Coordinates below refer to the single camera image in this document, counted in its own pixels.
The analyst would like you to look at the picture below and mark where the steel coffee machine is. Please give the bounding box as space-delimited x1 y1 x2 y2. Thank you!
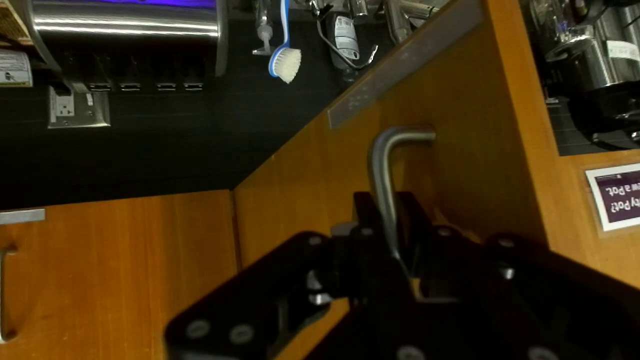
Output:
525 0 640 151

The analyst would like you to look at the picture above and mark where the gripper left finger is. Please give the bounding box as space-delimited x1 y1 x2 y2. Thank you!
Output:
165 192 412 360

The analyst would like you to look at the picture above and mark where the dark soap bottle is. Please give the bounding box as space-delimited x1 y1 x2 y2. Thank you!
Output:
324 9 362 84

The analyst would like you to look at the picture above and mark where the wooden cabinet door with handle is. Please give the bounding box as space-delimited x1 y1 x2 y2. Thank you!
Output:
232 0 561 360
0 190 239 360

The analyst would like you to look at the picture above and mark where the silver tap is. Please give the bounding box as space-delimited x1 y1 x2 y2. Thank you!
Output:
384 0 453 45

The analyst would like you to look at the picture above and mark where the stainless steel appliance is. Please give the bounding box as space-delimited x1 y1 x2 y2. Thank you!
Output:
22 0 229 77

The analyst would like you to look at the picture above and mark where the silver cabinet door handle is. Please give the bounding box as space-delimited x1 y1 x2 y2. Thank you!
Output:
0 245 19 344
369 127 437 263

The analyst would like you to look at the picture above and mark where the purple and white sign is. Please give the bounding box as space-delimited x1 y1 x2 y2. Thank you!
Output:
584 162 640 232

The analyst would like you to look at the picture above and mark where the wooden wall cabinet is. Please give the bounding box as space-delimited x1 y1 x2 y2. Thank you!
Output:
0 0 640 360

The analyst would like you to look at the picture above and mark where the silver wall socket plate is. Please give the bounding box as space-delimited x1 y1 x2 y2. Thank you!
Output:
47 87 111 129

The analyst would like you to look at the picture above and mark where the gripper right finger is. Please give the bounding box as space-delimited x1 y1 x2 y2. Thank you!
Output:
395 192 640 360

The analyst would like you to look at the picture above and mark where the blue and white dish brush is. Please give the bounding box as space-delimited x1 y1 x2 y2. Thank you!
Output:
268 0 303 84

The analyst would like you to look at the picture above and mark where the white paper label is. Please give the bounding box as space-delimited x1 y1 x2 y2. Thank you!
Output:
0 50 34 87

